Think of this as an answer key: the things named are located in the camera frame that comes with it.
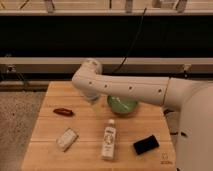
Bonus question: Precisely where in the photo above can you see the white squeeze bottle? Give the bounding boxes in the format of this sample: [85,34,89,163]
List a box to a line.
[101,119,116,160]

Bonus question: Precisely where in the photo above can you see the white sponge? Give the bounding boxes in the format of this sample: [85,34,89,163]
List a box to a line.
[56,128,78,152]

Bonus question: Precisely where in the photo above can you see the white wall rail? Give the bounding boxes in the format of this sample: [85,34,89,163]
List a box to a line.
[0,57,213,74]

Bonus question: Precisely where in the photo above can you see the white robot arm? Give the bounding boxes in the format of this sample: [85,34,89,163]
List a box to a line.
[72,58,213,171]

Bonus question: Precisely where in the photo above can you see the black hanging cable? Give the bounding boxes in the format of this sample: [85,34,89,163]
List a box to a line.
[111,7,148,74]

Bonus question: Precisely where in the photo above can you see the green bowl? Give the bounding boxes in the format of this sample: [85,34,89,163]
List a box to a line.
[107,96,138,115]

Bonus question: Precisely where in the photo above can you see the black sponge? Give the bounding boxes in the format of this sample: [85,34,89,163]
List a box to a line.
[133,135,159,155]

